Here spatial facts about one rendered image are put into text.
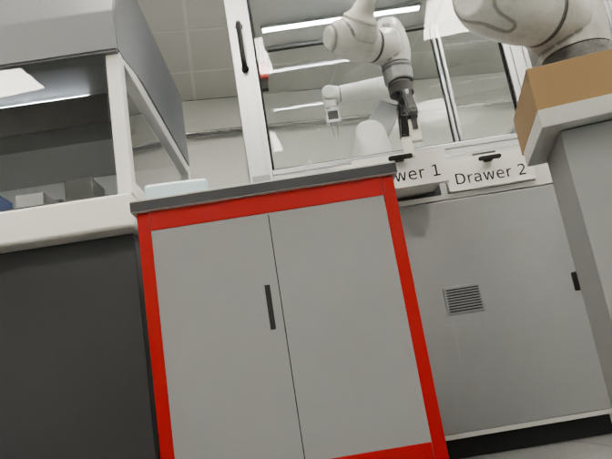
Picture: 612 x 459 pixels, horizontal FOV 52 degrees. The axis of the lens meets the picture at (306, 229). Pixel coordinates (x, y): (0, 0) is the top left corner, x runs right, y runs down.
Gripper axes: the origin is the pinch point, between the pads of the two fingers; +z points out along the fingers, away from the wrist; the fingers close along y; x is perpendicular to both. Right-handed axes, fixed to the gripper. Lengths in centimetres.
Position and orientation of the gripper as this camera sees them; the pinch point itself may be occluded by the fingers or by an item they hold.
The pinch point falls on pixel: (413, 147)
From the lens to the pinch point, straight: 189.6
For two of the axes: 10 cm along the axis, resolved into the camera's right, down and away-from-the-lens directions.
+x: -9.9, 1.6, -0.3
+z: 1.6, 9.6, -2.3
